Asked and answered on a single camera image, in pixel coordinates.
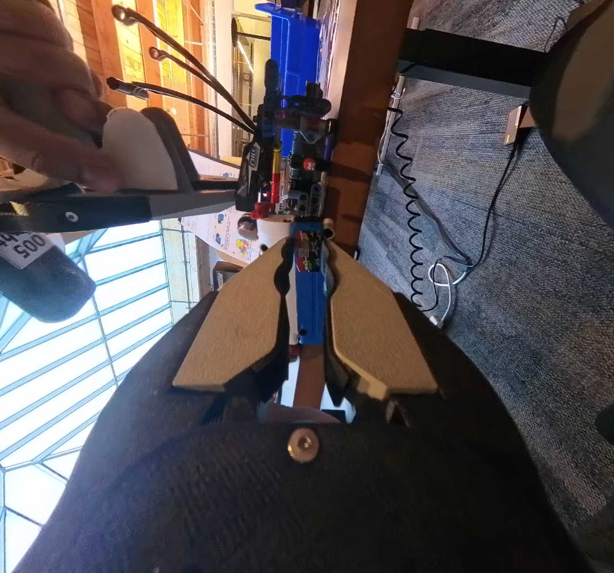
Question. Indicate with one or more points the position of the black printed box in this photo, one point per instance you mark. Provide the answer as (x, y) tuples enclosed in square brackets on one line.
[(223, 276)]

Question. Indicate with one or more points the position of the blue plastic bin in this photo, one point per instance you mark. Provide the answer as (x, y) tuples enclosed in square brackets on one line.
[(297, 45)]

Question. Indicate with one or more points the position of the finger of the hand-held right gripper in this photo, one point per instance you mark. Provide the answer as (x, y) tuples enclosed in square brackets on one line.
[(192, 205)]

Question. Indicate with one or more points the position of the person's right hand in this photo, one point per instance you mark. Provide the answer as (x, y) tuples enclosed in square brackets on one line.
[(43, 103)]

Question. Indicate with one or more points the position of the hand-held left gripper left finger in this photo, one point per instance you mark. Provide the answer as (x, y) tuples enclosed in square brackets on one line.
[(235, 328)]

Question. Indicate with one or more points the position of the large grid window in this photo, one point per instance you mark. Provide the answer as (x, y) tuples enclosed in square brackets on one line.
[(96, 367)]

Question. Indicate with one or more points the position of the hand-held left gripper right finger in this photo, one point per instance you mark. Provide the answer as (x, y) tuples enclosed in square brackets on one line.
[(379, 333)]

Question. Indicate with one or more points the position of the black desk leg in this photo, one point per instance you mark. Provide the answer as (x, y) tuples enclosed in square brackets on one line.
[(455, 60)]

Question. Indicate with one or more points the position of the brown cardboard box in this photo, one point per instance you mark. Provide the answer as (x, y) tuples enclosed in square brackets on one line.
[(515, 127)]

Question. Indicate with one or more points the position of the toy brick car model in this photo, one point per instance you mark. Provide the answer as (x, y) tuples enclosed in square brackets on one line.
[(312, 295)]

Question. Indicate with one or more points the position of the cardboard piece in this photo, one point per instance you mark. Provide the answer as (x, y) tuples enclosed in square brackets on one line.
[(416, 22)]

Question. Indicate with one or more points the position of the white illustrated leaflet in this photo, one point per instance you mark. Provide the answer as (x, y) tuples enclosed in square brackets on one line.
[(225, 232)]

